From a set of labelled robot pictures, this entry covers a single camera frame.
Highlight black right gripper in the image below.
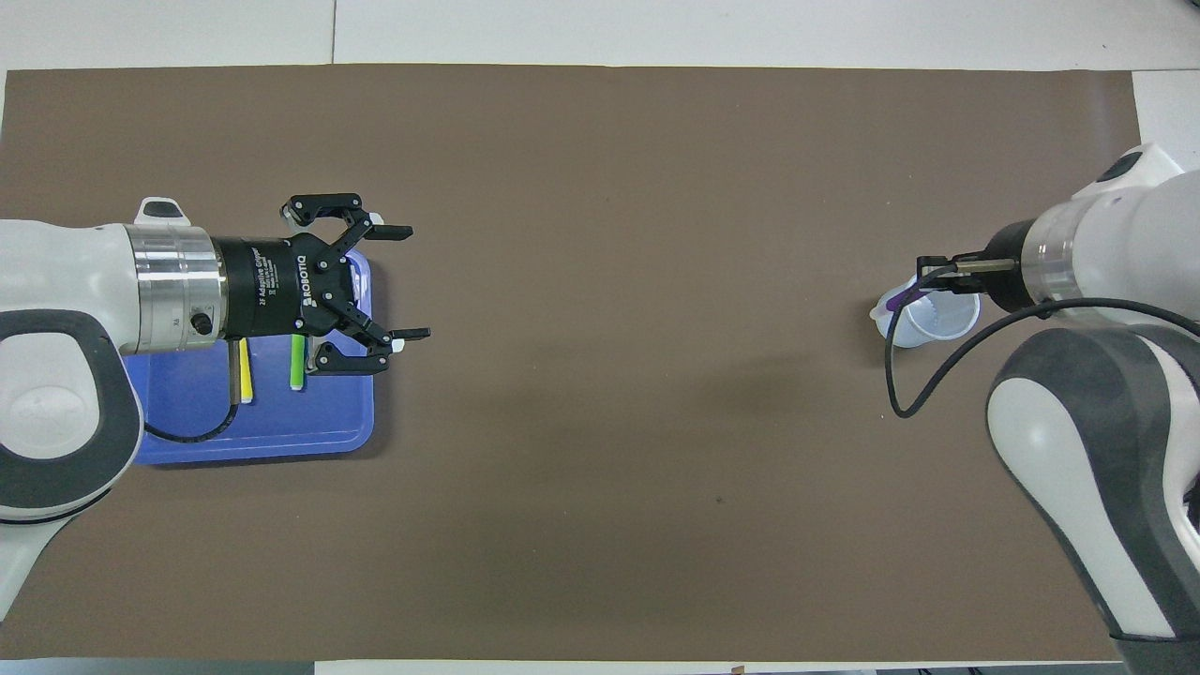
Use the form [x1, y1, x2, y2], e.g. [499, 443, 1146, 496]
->
[917, 220, 1037, 313]

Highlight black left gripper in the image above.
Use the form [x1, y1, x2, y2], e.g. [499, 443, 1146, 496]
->
[214, 193, 432, 376]

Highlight translucent plastic cup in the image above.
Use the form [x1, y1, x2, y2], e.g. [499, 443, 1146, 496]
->
[869, 277, 982, 350]

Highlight blue plastic tray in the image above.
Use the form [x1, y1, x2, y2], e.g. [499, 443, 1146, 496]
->
[131, 253, 375, 466]

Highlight brown table mat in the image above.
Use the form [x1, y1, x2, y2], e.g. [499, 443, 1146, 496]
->
[0, 64, 1196, 662]

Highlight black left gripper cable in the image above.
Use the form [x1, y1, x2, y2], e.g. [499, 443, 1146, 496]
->
[141, 339, 243, 443]

